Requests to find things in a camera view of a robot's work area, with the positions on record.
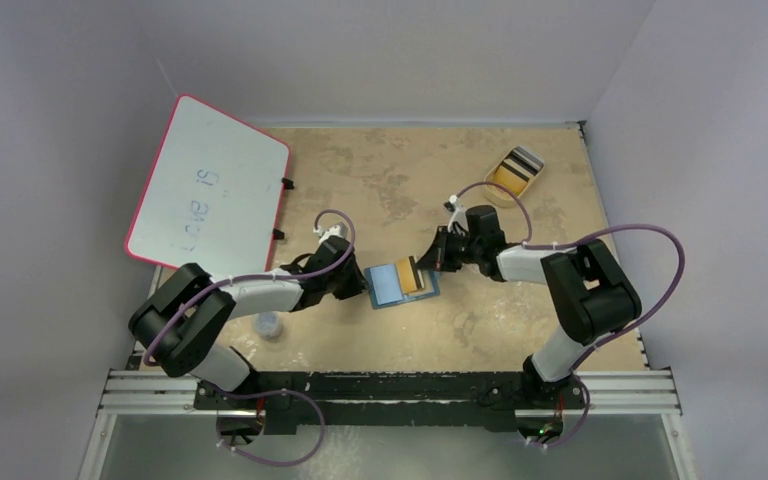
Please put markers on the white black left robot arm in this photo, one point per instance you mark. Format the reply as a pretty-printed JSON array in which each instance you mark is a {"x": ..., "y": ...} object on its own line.
[{"x": 180, "y": 324}]

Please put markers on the blue leather card holder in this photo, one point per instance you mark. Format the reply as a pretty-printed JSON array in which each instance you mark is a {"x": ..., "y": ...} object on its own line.
[{"x": 385, "y": 291}]

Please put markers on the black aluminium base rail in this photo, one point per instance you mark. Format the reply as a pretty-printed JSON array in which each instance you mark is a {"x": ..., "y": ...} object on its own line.
[{"x": 281, "y": 401}]

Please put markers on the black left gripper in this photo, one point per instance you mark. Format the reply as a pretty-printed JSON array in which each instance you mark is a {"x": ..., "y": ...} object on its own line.
[{"x": 357, "y": 284}]

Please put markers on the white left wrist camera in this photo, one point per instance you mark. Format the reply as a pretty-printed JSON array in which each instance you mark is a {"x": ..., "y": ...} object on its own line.
[{"x": 339, "y": 230}]

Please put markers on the pink framed whiteboard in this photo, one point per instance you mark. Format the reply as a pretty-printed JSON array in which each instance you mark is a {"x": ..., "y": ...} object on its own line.
[{"x": 213, "y": 194}]

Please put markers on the stack of cards in tray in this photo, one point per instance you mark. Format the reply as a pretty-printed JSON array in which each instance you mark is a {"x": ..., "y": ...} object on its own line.
[{"x": 517, "y": 170}]

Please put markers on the cream oval card tray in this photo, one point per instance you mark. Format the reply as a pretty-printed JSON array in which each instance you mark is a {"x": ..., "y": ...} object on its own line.
[{"x": 499, "y": 195}]

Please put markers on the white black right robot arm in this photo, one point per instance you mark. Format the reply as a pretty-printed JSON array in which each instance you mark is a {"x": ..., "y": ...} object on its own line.
[{"x": 591, "y": 294}]

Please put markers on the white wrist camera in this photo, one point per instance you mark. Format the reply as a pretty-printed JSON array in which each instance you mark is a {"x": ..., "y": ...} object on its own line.
[
  {"x": 339, "y": 230},
  {"x": 457, "y": 222}
]

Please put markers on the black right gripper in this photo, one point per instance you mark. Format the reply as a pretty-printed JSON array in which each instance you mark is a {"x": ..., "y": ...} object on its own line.
[{"x": 450, "y": 249}]

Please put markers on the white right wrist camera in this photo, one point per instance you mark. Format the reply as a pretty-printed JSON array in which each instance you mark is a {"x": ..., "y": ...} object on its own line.
[{"x": 457, "y": 222}]

